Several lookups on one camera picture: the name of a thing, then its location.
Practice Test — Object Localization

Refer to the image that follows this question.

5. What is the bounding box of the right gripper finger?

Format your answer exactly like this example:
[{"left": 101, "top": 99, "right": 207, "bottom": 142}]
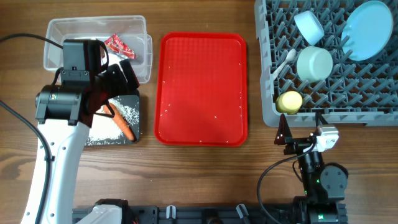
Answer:
[
  {"left": 315, "top": 112, "right": 328, "bottom": 126},
  {"left": 274, "top": 114, "right": 292, "bottom": 145}
]

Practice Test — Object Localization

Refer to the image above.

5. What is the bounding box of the yellow cup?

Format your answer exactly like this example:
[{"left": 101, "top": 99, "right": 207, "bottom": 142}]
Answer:
[{"left": 275, "top": 91, "right": 303, "bottom": 115}]

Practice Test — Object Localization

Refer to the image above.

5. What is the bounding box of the orange carrot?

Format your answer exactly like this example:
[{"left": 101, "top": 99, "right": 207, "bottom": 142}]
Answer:
[{"left": 103, "top": 103, "right": 136, "bottom": 142}]

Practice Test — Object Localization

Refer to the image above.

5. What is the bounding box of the red snack wrapper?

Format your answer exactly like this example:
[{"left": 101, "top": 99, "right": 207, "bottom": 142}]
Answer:
[{"left": 104, "top": 34, "right": 136, "bottom": 60}]

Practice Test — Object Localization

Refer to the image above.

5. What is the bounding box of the white rice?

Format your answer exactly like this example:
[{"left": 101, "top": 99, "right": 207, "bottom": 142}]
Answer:
[{"left": 85, "top": 98, "right": 140, "bottom": 146}]

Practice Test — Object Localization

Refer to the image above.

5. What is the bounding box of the green bowl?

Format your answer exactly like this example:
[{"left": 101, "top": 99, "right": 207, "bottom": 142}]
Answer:
[{"left": 296, "top": 46, "right": 333, "bottom": 83}]

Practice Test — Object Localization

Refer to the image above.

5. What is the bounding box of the white plastic spoon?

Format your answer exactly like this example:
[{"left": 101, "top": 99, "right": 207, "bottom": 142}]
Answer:
[{"left": 272, "top": 49, "right": 297, "bottom": 80}]

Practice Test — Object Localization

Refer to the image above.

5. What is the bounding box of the light blue bowl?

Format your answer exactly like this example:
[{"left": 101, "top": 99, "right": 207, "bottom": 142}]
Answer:
[{"left": 294, "top": 11, "right": 325, "bottom": 45}]

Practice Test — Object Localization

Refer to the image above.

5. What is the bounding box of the light blue plate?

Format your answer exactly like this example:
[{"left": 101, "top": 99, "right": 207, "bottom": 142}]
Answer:
[{"left": 341, "top": 1, "right": 393, "bottom": 61}]

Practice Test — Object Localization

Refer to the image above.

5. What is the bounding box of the white napkin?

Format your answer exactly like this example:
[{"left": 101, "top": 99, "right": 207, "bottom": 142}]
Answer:
[{"left": 101, "top": 53, "right": 125, "bottom": 66}]

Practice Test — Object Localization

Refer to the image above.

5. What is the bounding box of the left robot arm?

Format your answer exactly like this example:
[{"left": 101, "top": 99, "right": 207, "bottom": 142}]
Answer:
[{"left": 22, "top": 39, "right": 139, "bottom": 223}]

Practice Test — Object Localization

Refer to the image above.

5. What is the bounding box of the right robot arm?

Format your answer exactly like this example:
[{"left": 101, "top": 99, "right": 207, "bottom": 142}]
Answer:
[{"left": 274, "top": 113, "right": 349, "bottom": 224}]

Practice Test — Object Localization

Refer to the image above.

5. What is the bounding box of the grey dishwasher rack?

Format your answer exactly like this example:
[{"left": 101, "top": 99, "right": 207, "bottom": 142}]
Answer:
[{"left": 254, "top": 0, "right": 397, "bottom": 127}]

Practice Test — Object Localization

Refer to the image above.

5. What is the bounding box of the clear plastic bin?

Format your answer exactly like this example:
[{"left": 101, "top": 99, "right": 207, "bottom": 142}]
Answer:
[{"left": 46, "top": 15, "right": 153, "bottom": 84}]

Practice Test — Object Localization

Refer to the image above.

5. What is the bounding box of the black tray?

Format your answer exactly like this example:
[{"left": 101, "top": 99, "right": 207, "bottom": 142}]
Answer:
[{"left": 83, "top": 88, "right": 141, "bottom": 146}]

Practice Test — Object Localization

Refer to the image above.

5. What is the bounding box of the red serving tray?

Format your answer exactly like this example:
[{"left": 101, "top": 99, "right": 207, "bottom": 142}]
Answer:
[{"left": 154, "top": 32, "right": 248, "bottom": 147}]

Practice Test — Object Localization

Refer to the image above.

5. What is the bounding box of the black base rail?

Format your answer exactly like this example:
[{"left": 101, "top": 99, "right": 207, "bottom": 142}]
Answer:
[{"left": 72, "top": 203, "right": 348, "bottom": 224}]

